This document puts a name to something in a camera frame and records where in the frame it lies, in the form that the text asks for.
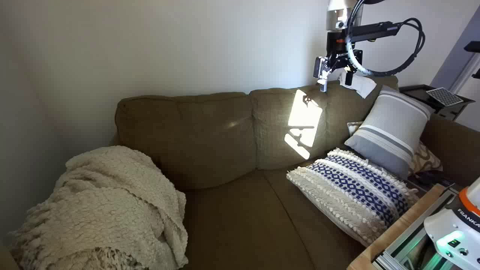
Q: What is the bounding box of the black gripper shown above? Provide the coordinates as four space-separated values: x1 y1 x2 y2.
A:
311 27 364 95

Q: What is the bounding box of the grey striped pillow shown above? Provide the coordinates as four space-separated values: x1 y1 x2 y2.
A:
343 86 434 180

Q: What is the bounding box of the blue white patterned pillow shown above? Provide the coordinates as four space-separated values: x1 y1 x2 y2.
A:
284 147 419 248

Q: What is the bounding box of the grey shelving upright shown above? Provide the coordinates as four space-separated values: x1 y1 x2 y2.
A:
430 6 480 95

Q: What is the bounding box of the beige patterned pillow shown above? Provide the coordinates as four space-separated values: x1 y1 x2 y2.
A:
406 141 445 177

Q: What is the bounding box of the dark side table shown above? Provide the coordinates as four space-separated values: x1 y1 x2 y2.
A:
398 83 475 122

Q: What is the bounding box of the grey flat pad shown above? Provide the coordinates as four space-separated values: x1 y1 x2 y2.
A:
424 86 464 108

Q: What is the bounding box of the brown fabric sofa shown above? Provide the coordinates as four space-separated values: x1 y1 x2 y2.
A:
112 74 480 270

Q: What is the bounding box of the wooden table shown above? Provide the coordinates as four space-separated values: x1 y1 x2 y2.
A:
346 183 451 270

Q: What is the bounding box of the cream knitted blanket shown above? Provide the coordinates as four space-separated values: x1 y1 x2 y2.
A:
5 144 190 270

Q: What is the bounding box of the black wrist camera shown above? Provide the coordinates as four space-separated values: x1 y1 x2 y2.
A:
343 20 401 42

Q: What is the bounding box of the black cable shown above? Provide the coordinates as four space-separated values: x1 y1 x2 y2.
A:
343 0 427 80

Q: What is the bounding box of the aluminium frame rail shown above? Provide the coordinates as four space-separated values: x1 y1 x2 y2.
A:
373 192 454 270

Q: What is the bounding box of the white robot base orange ring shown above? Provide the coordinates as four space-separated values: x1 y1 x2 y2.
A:
422 177 480 270

